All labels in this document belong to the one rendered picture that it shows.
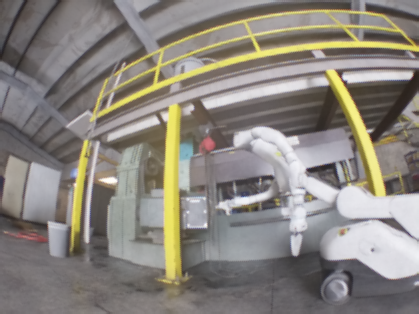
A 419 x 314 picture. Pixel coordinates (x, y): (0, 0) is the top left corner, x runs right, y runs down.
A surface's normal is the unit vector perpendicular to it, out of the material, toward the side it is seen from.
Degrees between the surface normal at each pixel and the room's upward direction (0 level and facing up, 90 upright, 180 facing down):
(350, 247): 90
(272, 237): 90
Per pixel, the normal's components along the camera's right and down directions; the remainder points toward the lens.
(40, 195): 0.94, -0.18
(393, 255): -0.85, -0.16
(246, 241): -0.35, -0.35
